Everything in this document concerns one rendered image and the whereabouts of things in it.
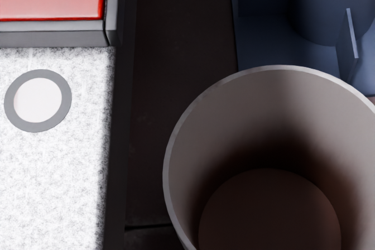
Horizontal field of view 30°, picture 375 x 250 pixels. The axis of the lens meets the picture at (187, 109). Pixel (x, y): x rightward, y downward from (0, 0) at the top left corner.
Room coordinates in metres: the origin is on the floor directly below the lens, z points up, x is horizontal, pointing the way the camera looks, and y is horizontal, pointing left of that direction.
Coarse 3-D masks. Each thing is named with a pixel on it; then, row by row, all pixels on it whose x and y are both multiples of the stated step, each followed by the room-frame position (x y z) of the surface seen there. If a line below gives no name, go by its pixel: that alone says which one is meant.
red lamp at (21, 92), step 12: (24, 84) 0.15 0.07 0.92; (36, 84) 0.15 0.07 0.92; (48, 84) 0.15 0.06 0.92; (24, 96) 0.14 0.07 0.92; (36, 96) 0.14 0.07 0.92; (48, 96) 0.14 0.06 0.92; (60, 96) 0.14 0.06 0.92; (24, 108) 0.14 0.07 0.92; (36, 108) 0.13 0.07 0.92; (48, 108) 0.13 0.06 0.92; (36, 120) 0.13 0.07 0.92
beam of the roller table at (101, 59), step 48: (0, 48) 0.17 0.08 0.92; (48, 48) 0.17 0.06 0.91; (96, 48) 0.16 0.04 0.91; (0, 96) 0.14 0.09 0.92; (96, 96) 0.14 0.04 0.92; (0, 144) 0.12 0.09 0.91; (48, 144) 0.12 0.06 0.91; (96, 144) 0.11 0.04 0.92; (0, 192) 0.10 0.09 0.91; (48, 192) 0.09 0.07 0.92; (96, 192) 0.09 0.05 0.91; (0, 240) 0.08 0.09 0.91; (48, 240) 0.07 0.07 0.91; (96, 240) 0.07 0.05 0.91
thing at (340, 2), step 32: (256, 0) 0.67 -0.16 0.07; (288, 0) 0.67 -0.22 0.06; (320, 0) 0.60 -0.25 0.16; (352, 0) 0.58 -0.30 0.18; (256, 32) 0.64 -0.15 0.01; (288, 32) 0.62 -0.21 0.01; (320, 32) 0.59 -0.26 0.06; (352, 32) 0.53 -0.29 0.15; (256, 64) 0.57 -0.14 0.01; (288, 64) 0.56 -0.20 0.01; (320, 64) 0.55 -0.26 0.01; (352, 64) 0.49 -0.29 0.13
